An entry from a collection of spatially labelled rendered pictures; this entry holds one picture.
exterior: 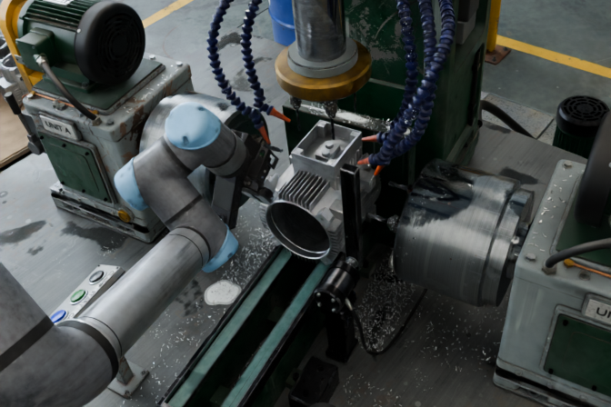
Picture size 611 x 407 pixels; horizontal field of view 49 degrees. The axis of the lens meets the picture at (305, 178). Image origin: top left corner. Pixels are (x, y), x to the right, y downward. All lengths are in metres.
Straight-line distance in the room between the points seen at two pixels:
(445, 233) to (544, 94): 2.36
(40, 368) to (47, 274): 0.98
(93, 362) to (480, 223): 0.68
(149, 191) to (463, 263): 0.55
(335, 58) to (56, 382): 0.72
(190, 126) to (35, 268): 0.85
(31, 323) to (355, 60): 0.72
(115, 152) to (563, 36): 2.94
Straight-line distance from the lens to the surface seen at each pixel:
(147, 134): 1.50
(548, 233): 1.18
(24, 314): 0.79
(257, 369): 1.29
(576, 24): 4.13
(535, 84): 3.58
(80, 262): 1.74
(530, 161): 1.86
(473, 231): 1.19
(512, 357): 1.32
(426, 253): 1.21
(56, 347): 0.79
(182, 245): 1.00
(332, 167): 1.30
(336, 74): 1.20
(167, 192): 1.05
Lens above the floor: 2.00
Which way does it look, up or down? 42 degrees down
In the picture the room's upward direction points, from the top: 7 degrees counter-clockwise
